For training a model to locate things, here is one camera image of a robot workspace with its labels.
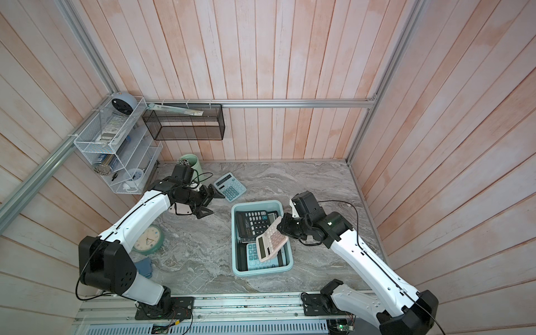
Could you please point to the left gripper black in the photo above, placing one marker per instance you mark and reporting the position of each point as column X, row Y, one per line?
column 207, row 197

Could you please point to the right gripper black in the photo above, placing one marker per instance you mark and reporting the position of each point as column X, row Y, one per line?
column 285, row 227

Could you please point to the teal calculator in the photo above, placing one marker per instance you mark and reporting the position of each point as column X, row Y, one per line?
column 230, row 187

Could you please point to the black calculator face down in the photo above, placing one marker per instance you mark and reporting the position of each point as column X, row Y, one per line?
column 253, row 224

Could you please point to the teal plastic storage box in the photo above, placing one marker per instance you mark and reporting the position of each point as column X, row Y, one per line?
column 245, row 260

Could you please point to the pale pink calculator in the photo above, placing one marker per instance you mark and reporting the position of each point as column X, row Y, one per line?
column 182, row 209

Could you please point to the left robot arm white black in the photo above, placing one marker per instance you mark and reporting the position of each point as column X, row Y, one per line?
column 104, row 261

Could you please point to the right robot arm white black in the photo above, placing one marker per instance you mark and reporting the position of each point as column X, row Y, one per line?
column 397, row 307

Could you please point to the pens in cup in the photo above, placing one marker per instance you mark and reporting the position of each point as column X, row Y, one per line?
column 184, row 162

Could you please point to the mint green pen cup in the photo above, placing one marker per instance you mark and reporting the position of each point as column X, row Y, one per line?
column 191, row 173

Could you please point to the white mug on shelf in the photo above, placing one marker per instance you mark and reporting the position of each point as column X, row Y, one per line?
column 132, row 184

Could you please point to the green round desk clock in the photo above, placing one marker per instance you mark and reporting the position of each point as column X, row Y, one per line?
column 150, row 241

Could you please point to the ruler on black basket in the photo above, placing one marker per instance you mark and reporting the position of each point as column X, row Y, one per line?
column 176, row 110

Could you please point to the grey round alarm clock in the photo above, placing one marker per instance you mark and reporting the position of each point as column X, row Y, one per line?
column 124, row 103

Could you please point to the black wire mesh basket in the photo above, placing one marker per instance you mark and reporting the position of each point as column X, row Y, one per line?
column 171, row 126

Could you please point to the white wire mesh shelf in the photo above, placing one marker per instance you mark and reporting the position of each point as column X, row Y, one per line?
column 114, row 143

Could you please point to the blue notebook by left wall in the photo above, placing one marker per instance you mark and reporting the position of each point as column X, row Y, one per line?
column 144, row 267

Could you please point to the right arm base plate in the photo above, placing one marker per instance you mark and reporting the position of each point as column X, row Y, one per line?
column 320, row 305

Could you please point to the aluminium front rail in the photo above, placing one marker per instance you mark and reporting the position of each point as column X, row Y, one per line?
column 205, row 308

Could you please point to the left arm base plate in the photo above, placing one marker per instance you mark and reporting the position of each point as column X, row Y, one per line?
column 179, row 308

